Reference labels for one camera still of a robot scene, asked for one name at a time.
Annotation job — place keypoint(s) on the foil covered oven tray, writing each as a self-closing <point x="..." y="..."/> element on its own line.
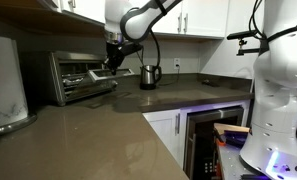
<point x="73" y="80"/>

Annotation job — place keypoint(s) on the white wall outlet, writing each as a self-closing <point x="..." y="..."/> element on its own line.
<point x="177" y="63"/>

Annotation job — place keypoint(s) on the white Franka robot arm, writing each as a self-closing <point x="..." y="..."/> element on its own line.
<point x="278" y="66"/>

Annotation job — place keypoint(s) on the white lower cabinet door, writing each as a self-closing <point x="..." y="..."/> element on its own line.
<point x="163" y="133"/>

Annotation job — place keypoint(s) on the stainless steel electric kettle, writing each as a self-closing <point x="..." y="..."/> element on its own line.
<point x="149" y="76"/>

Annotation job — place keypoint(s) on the white cabinet door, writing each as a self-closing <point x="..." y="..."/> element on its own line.
<point x="163" y="133"/>
<point x="206" y="16"/>
<point x="88" y="10"/>
<point x="171" y="20"/>

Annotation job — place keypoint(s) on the white upper cabinet door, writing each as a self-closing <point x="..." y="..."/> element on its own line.
<point x="206" y="16"/>
<point x="88" y="10"/>
<point x="171" y="20"/>

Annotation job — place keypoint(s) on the silver mini toaster oven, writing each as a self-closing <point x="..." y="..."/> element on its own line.
<point x="38" y="76"/>

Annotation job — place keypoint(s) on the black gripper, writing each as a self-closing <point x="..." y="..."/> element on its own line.
<point x="115" y="53"/>

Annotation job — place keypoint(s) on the black camera on stand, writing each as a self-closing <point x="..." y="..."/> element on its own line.
<point x="243" y="34"/>

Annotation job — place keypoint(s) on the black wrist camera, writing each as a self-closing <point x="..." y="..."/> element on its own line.
<point x="133" y="49"/>

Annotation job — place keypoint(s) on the small black object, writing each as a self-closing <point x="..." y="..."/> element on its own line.
<point x="209" y="82"/>

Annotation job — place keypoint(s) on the silver oven knob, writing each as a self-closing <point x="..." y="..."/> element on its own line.
<point x="114" y="84"/>

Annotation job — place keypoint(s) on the wooden board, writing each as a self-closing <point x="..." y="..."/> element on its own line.
<point x="231" y="128"/>

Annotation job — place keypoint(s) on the metal robot mounting table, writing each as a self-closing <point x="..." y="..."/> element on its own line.
<point x="233" y="163"/>

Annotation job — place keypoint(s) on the white paper towel roll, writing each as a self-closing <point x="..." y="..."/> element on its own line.
<point x="4" y="83"/>

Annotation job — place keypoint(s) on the black under-counter oven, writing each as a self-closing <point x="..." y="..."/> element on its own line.
<point x="201" y="146"/>

